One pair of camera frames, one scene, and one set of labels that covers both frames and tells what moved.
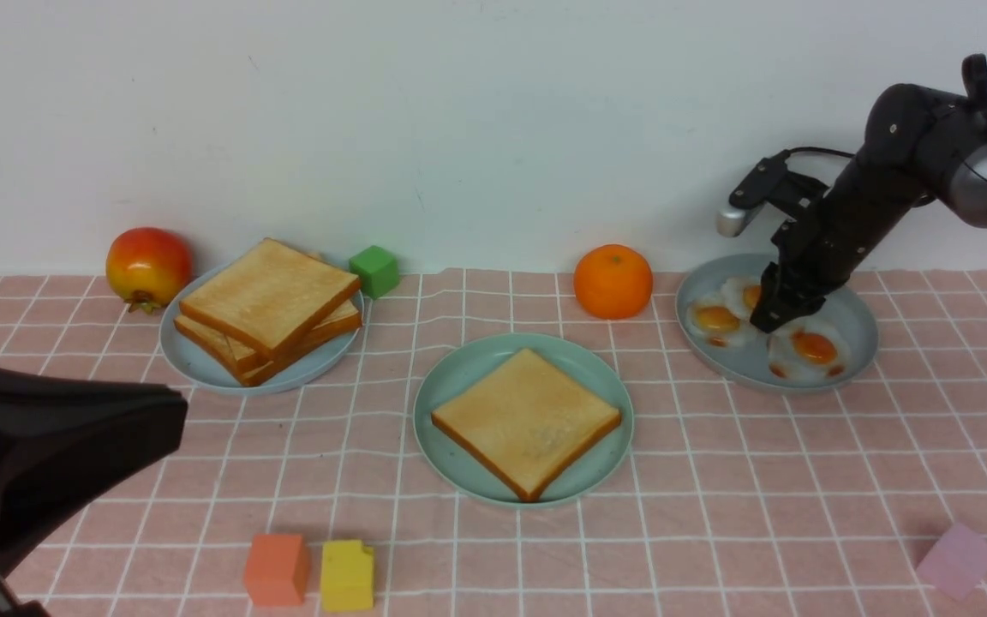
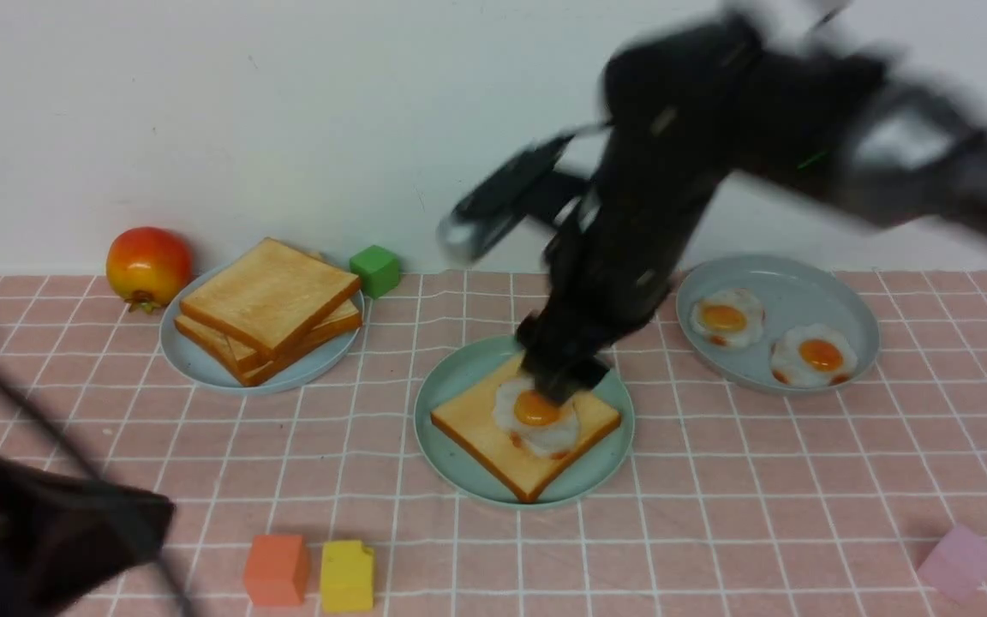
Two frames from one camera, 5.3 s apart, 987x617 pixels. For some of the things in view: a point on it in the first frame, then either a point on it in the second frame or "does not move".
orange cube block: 278,569 does not move
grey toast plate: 194,360 does not move
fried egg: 740,294 -> 535,422
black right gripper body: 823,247 -> 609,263
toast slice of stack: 268,295 does not move
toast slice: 528,421 does not move
